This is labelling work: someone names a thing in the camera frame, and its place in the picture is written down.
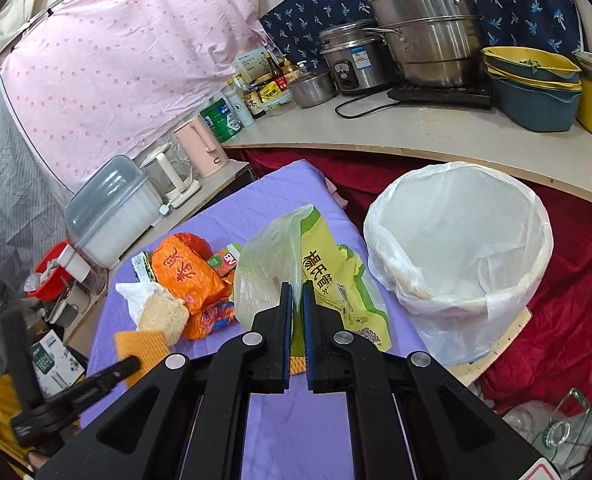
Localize black induction cooker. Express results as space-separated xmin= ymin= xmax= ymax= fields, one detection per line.
xmin=387 ymin=84 xmax=492 ymax=110

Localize red basin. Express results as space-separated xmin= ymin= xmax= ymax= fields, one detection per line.
xmin=23 ymin=242 xmax=73 ymax=302

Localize stacked teal yellow basins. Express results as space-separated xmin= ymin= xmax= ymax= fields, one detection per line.
xmin=482 ymin=47 xmax=582 ymax=133

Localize green yellow plastic bag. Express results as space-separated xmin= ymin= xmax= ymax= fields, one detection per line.
xmin=233 ymin=204 xmax=391 ymax=351

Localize orange tea bag wrapper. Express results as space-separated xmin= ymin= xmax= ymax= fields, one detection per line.
xmin=151 ymin=233 xmax=232 ymax=315

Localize steel rice cooker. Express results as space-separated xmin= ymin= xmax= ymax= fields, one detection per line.
xmin=319 ymin=20 xmax=400 ymax=96

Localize small steel pot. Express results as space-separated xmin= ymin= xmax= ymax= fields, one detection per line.
xmin=288 ymin=70 xmax=338 ymax=108

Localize red cloth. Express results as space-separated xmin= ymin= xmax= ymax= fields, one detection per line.
xmin=227 ymin=148 xmax=592 ymax=411

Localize beige loofah sponge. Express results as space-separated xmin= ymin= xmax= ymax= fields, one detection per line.
xmin=137 ymin=294 xmax=189 ymax=347

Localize large steel steamer pot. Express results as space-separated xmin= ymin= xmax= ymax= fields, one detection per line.
xmin=367 ymin=0 xmax=482 ymax=88

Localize green orange small box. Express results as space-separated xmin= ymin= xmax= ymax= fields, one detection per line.
xmin=207 ymin=243 xmax=241 ymax=278

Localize white paper towel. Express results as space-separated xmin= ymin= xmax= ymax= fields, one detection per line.
xmin=114 ymin=282 xmax=171 ymax=324

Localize orange snack wrapper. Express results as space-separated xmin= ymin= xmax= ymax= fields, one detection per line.
xmin=182 ymin=301 xmax=236 ymax=340

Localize green tin can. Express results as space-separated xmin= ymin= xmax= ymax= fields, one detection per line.
xmin=200 ymin=99 xmax=243 ymax=142

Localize white bottle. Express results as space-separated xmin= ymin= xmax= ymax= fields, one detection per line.
xmin=223 ymin=79 xmax=255 ymax=128

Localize pink curtain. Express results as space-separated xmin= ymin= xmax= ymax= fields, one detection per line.
xmin=0 ymin=0 xmax=267 ymax=191

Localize purple tablecloth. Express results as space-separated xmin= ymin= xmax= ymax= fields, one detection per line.
xmin=78 ymin=158 xmax=429 ymax=480

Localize yellow cloth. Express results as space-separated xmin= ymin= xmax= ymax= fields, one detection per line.
xmin=0 ymin=374 xmax=34 ymax=479

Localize white cup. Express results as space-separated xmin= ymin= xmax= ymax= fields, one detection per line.
xmin=57 ymin=245 xmax=92 ymax=283

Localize white glass kettle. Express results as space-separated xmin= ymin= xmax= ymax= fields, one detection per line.
xmin=140 ymin=143 xmax=201 ymax=209

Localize blue patterned cloth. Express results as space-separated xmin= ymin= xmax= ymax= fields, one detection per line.
xmin=260 ymin=0 xmax=584 ymax=68

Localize pink electric kettle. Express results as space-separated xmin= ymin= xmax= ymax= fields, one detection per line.
xmin=174 ymin=115 xmax=229 ymax=178

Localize dark sauce bottle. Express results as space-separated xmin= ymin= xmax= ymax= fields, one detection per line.
xmin=244 ymin=88 xmax=265 ymax=119

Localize white green cardboard box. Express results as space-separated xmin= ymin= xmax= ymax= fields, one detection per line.
xmin=31 ymin=330 xmax=85 ymax=398

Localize small orange foam net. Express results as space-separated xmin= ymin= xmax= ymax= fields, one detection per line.
xmin=289 ymin=356 xmax=307 ymax=376

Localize green white milk carton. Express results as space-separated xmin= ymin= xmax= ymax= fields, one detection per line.
xmin=131 ymin=252 xmax=157 ymax=283

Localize white lined trash bin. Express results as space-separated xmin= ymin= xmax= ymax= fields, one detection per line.
xmin=363 ymin=162 xmax=554 ymax=366

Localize white dish rack box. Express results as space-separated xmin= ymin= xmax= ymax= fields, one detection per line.
xmin=64 ymin=155 xmax=163 ymax=269

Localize white tea box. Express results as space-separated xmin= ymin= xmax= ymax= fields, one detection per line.
xmin=233 ymin=48 xmax=271 ymax=84

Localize black power cable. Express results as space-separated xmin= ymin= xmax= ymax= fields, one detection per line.
xmin=333 ymin=90 xmax=402 ymax=120

